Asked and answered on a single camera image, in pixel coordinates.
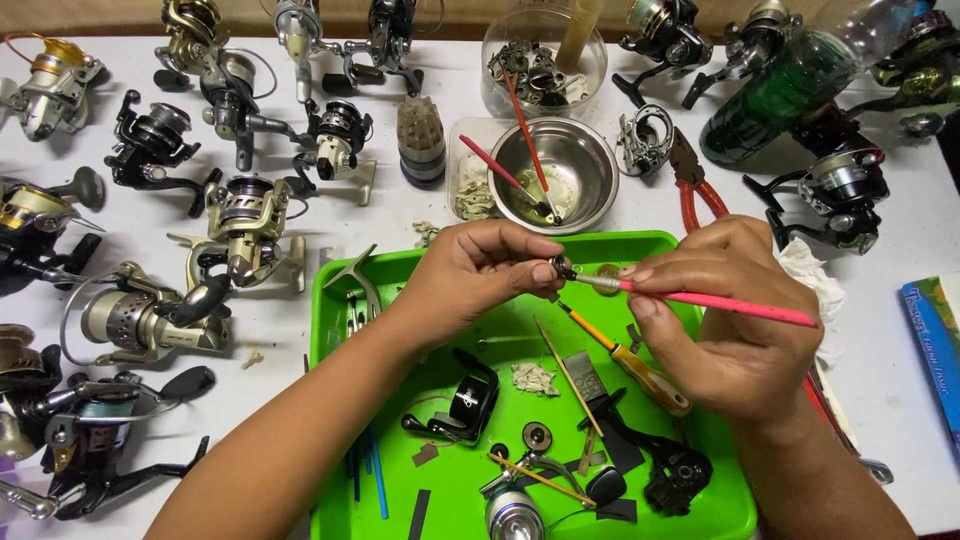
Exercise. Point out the person's right hand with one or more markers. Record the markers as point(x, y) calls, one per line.
point(735, 345)

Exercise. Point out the person's left hand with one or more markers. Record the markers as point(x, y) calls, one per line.
point(457, 277)

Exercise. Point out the pink paint brush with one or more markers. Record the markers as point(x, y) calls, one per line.
point(742, 307)

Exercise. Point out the small metal reel part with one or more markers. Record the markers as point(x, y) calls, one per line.
point(561, 268)

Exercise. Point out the small tissue scrap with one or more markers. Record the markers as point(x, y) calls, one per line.
point(426, 232)
point(252, 360)

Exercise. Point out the green plastic tray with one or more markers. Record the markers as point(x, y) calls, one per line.
point(502, 337)

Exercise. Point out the tissue scraps in container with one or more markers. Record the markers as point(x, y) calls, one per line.
point(474, 199)

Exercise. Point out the silver reel foot part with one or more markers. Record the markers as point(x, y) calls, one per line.
point(358, 279)

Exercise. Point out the crumpled white tissue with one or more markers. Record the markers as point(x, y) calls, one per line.
point(810, 274)

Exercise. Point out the short red paint brush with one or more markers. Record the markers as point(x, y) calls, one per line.
point(491, 163)

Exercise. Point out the black reel side cover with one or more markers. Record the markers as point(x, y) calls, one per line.
point(472, 397)

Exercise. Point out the torn tissue scrap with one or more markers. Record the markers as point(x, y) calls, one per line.
point(534, 379)

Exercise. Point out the square clear plastic container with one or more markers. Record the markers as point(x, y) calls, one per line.
point(469, 146)

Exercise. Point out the long wooden stick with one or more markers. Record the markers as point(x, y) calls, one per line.
point(566, 371)

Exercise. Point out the grey ribbed spool stack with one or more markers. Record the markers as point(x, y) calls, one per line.
point(420, 139)

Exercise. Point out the brass gear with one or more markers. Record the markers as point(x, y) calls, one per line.
point(604, 283)

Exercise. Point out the grey sandpaper strip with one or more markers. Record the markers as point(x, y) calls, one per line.
point(585, 375)

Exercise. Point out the long red paint brush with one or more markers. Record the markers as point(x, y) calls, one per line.
point(525, 131)

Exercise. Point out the steel bowl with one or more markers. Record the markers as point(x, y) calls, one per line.
point(585, 165)

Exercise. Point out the black round gear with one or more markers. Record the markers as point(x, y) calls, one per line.
point(537, 436)

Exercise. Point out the black and white reel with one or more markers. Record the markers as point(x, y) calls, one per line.
point(337, 135)

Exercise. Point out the black reel with chrome spool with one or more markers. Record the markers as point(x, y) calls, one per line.
point(840, 187)

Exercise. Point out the blue tissue packet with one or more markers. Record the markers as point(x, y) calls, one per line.
point(934, 345)

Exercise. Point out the blue plastic sticks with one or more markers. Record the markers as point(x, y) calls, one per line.
point(377, 472)

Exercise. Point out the heap of metal reel parts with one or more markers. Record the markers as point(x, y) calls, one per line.
point(532, 75)

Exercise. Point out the thin wooden stick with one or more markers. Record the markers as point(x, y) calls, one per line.
point(540, 478)

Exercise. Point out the silver reel rotor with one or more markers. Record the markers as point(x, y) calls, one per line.
point(641, 142)

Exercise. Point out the dark red reel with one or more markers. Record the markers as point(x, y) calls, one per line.
point(825, 131)

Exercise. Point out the round clear plastic container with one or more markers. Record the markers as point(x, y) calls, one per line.
point(502, 45)

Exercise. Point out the black strip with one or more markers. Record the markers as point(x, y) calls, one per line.
point(419, 516)

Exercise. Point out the silver reel spool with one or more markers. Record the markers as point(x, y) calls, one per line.
point(514, 517)

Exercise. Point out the glossy black reel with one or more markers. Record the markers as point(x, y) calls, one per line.
point(390, 37)

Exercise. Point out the green plastic bottle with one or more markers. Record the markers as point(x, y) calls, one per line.
point(780, 90)

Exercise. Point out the yellowish plastic tube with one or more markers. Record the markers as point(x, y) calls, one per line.
point(579, 34)

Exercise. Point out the black and grey reel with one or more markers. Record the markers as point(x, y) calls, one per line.
point(229, 94)

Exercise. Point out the dark grey reel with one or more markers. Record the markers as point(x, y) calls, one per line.
point(750, 45)

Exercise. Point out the black reel with green spool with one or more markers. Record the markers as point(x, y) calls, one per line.
point(667, 34)

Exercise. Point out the black and yellow reel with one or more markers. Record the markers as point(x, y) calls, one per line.
point(926, 79)

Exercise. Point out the silver champagne reel black knob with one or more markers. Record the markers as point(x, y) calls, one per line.
point(127, 319)

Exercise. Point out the black reel with silver spool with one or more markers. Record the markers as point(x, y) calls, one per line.
point(154, 139)

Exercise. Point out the gold and black reel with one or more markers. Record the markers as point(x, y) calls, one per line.
point(187, 37)

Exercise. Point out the black reel with green line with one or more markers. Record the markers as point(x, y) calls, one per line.
point(97, 442)

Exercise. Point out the black reel with gold spool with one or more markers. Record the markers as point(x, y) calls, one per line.
point(30, 225)

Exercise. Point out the silver reel with gold spool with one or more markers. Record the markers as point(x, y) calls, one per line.
point(56, 86)

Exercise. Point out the bronze reel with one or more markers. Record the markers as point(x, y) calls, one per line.
point(19, 375)

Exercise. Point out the black reel body frame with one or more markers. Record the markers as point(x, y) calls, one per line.
point(675, 469)

